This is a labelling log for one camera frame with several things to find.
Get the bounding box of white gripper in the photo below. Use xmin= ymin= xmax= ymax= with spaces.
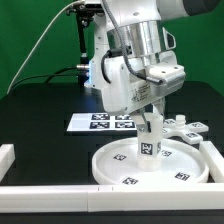
xmin=100 ymin=49 xmax=178 ymax=134

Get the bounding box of white round table top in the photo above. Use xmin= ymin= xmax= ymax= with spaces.
xmin=92 ymin=137 xmax=209 ymax=186

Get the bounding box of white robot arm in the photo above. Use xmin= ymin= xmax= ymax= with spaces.
xmin=87 ymin=0 xmax=221 ymax=132

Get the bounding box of white cross-shaped table base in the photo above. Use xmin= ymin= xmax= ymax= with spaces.
xmin=163 ymin=115 xmax=209 ymax=145

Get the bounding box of white marker sheet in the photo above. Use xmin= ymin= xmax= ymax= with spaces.
xmin=67 ymin=113 xmax=135 ymax=132

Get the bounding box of white right fence block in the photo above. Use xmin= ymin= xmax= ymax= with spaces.
xmin=199 ymin=141 xmax=224 ymax=183

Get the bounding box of white fence block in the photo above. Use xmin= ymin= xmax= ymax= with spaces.
xmin=0 ymin=144 xmax=15 ymax=182
xmin=199 ymin=141 xmax=224 ymax=183

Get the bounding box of white front fence bar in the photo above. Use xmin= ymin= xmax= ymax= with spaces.
xmin=0 ymin=183 xmax=224 ymax=213

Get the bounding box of white left fence block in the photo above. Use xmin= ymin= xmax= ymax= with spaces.
xmin=0 ymin=144 xmax=15 ymax=182

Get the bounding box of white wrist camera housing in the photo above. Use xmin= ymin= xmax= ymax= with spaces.
xmin=147 ymin=63 xmax=186 ymax=91

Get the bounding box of black cable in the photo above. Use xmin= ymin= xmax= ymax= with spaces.
xmin=9 ymin=66 xmax=81 ymax=92

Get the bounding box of black camera stand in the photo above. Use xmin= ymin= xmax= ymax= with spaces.
xmin=65 ymin=7 xmax=95 ymax=84

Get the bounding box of grey camera on stand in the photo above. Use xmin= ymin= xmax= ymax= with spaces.
xmin=85 ymin=0 xmax=103 ymax=11

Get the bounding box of white cable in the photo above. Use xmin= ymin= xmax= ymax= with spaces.
xmin=6 ymin=0 xmax=85 ymax=95

